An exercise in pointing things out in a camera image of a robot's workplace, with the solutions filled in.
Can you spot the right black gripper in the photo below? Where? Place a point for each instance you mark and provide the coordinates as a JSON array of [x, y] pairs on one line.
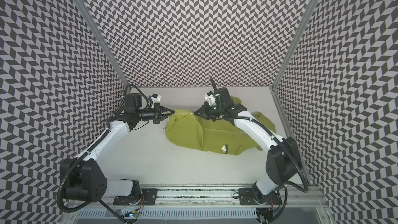
[[210, 110]]

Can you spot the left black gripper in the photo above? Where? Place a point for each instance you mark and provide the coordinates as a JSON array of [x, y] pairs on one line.
[[156, 112]]

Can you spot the lime green zip jacket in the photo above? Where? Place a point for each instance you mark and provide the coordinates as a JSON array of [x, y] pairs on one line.
[[187, 130]]

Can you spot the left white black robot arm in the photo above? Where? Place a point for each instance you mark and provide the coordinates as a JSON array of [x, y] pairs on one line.
[[82, 178]]

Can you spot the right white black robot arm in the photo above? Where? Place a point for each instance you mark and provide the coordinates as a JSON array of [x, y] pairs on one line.
[[283, 163]]

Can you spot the small green circuit board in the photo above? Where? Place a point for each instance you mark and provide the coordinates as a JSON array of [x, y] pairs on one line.
[[132, 215]]

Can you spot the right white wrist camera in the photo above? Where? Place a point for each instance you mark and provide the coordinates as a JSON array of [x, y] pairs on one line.
[[210, 98]]

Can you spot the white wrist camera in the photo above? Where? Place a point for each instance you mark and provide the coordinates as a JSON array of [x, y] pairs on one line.
[[210, 98], [155, 98]]

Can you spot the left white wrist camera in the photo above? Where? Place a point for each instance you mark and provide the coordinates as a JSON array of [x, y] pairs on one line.
[[155, 98]]

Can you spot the aluminium front mounting rail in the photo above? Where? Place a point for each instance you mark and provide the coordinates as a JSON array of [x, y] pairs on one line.
[[197, 196]]

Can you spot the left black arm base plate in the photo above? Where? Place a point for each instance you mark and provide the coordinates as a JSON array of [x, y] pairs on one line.
[[145, 196]]

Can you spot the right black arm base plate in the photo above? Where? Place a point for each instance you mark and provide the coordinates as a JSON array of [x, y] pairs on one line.
[[249, 196]]

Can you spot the left aluminium corner post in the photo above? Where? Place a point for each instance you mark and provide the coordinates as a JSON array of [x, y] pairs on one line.
[[84, 11]]

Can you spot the aluminium corner post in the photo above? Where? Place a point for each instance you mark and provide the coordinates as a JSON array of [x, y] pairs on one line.
[[84, 11], [295, 41]]

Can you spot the right aluminium corner post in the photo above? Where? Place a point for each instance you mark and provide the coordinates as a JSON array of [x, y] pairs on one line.
[[295, 41]]

